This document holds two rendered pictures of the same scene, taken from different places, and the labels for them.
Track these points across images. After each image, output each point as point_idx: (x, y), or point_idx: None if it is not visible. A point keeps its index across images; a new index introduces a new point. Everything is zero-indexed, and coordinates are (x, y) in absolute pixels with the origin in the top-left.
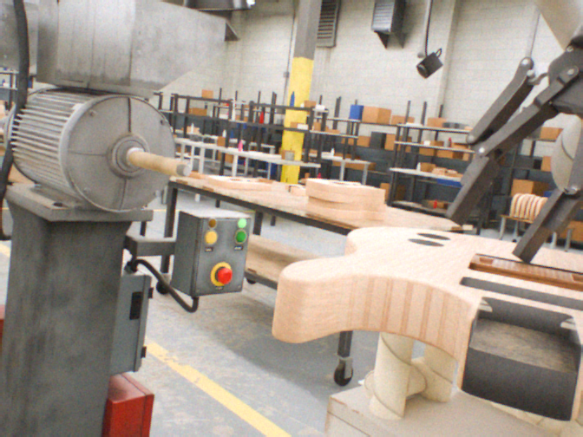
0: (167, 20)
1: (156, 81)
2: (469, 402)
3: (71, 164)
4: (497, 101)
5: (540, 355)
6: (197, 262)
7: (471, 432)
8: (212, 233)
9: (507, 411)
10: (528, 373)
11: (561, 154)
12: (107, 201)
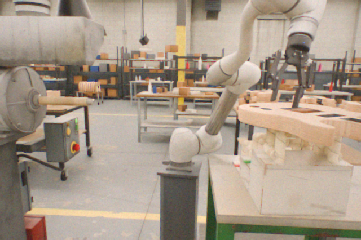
0: (91, 29)
1: (92, 61)
2: None
3: (9, 112)
4: (276, 62)
5: None
6: (65, 145)
7: (293, 156)
8: (69, 129)
9: None
10: None
11: (220, 72)
12: (27, 127)
